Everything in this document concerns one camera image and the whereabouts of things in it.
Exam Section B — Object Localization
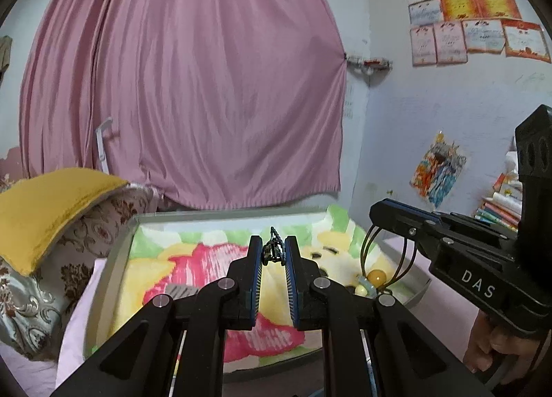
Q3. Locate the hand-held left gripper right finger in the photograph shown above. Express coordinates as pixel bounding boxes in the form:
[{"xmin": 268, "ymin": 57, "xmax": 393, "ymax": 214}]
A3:
[{"xmin": 282, "ymin": 235, "xmax": 494, "ymax": 397}]

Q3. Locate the cartoon printed cloth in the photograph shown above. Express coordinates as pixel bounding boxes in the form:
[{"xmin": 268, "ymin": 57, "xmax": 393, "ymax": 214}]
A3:
[{"xmin": 108, "ymin": 205, "xmax": 415, "ymax": 365}]

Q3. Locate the stack of books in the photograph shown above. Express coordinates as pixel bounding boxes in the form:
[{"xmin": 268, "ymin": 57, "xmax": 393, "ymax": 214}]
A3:
[{"xmin": 474, "ymin": 151, "xmax": 524, "ymax": 231}]

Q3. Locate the floral patterned pillow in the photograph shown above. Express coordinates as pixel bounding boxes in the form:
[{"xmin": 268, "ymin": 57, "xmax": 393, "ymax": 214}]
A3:
[{"xmin": 0, "ymin": 183, "xmax": 160, "ymax": 361}]

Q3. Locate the grey cardboard box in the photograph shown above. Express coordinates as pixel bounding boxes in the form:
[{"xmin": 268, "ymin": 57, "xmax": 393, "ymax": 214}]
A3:
[{"xmin": 84, "ymin": 206, "xmax": 432, "ymax": 376}]

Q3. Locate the pink curtain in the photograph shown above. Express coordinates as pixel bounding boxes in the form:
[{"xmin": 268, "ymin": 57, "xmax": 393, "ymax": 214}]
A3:
[{"xmin": 19, "ymin": 0, "xmax": 348, "ymax": 211}]

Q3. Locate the white wall bracket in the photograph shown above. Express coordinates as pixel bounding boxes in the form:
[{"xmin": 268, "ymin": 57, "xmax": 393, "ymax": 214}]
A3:
[{"xmin": 96, "ymin": 118, "xmax": 114, "ymax": 173}]

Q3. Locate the group of wall certificates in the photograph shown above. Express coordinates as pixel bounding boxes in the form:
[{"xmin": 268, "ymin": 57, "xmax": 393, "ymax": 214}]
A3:
[{"xmin": 405, "ymin": 0, "xmax": 552, "ymax": 67}]

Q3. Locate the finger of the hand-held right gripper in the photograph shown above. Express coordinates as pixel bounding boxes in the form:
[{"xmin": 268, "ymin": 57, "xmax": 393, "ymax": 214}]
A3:
[
  {"xmin": 369, "ymin": 201, "xmax": 455, "ymax": 256},
  {"xmin": 384, "ymin": 198, "xmax": 509, "ymax": 244}
]

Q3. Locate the metal wall rack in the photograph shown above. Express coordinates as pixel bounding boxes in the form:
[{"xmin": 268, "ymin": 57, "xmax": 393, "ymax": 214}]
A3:
[{"xmin": 345, "ymin": 54, "xmax": 394, "ymax": 76}]

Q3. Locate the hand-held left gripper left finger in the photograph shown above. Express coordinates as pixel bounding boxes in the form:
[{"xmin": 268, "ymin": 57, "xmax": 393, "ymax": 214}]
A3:
[{"xmin": 52, "ymin": 234, "xmax": 264, "ymax": 397}]

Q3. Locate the person's right hand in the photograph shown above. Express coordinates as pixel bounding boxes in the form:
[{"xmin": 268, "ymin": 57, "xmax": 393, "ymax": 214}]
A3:
[{"xmin": 465, "ymin": 314, "xmax": 541, "ymax": 377}]

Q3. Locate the cartoon wall poster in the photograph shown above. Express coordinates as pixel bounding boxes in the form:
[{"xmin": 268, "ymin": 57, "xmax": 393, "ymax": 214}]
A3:
[{"xmin": 410, "ymin": 132, "xmax": 467, "ymax": 208}]

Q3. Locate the yellow pillow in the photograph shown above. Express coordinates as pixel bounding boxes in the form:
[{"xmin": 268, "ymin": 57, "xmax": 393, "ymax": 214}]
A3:
[{"xmin": 0, "ymin": 167, "xmax": 130, "ymax": 277}]

